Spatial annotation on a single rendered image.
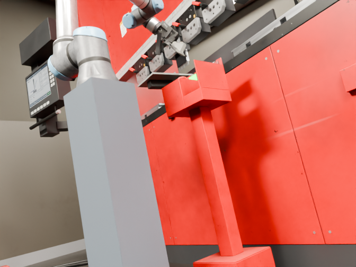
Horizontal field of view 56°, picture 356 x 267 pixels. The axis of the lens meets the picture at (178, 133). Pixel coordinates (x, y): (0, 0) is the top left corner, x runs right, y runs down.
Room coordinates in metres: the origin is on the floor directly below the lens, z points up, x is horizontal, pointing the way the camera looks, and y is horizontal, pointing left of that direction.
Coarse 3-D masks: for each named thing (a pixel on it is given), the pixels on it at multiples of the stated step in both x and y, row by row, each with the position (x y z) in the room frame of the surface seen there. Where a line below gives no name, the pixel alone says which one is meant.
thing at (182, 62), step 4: (184, 52) 1.82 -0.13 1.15; (176, 56) 1.89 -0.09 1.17; (180, 56) 1.86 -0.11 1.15; (188, 56) 1.83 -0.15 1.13; (176, 60) 1.89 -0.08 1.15; (180, 60) 1.87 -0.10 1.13; (184, 60) 1.83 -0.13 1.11; (188, 60) 1.82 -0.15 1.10; (180, 64) 1.87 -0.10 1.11; (184, 64) 1.85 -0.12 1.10; (188, 64) 1.83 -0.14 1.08; (180, 68) 1.89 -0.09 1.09
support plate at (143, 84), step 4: (148, 76) 1.67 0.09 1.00; (152, 76) 1.66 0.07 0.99; (156, 76) 1.68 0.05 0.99; (160, 76) 1.69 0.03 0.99; (164, 76) 1.70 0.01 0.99; (168, 76) 1.71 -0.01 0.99; (172, 76) 1.73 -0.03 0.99; (176, 76) 1.74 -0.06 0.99; (180, 76) 1.75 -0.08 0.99; (184, 76) 1.77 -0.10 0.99; (188, 76) 1.78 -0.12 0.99; (144, 80) 1.71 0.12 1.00; (148, 80) 1.71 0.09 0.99; (172, 80) 1.78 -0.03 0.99; (140, 84) 1.75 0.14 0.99; (144, 84) 1.76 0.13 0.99
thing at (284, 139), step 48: (288, 48) 1.13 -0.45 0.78; (336, 48) 1.00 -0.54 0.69; (240, 96) 1.36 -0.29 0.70; (288, 96) 1.17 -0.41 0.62; (336, 96) 1.03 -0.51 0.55; (192, 144) 1.68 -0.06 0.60; (240, 144) 1.41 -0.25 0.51; (288, 144) 1.22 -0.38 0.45; (336, 144) 1.07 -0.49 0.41; (192, 192) 1.75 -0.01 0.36; (240, 192) 1.47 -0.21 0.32; (288, 192) 1.26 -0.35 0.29; (336, 192) 1.11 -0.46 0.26; (192, 240) 1.83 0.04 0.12; (288, 240) 1.31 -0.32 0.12; (336, 240) 1.15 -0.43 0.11
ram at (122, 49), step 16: (112, 0) 2.37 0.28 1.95; (176, 0) 1.74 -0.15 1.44; (192, 0) 1.64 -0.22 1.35; (112, 16) 2.41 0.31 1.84; (160, 16) 1.90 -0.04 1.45; (176, 16) 1.77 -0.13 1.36; (112, 32) 2.45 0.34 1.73; (128, 32) 2.25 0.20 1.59; (144, 32) 2.08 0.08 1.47; (112, 48) 2.49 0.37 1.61; (128, 48) 2.28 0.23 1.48; (144, 48) 2.11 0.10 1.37; (112, 64) 2.54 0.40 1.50
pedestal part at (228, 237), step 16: (192, 112) 1.24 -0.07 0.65; (208, 112) 1.24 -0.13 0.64; (192, 128) 1.25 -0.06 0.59; (208, 128) 1.22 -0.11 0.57; (208, 144) 1.21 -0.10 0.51; (208, 160) 1.22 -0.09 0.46; (208, 176) 1.23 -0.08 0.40; (224, 176) 1.24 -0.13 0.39; (208, 192) 1.24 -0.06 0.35; (224, 192) 1.23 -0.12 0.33; (224, 208) 1.21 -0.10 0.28; (224, 224) 1.21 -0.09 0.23; (224, 240) 1.23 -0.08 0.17; (240, 240) 1.24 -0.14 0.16
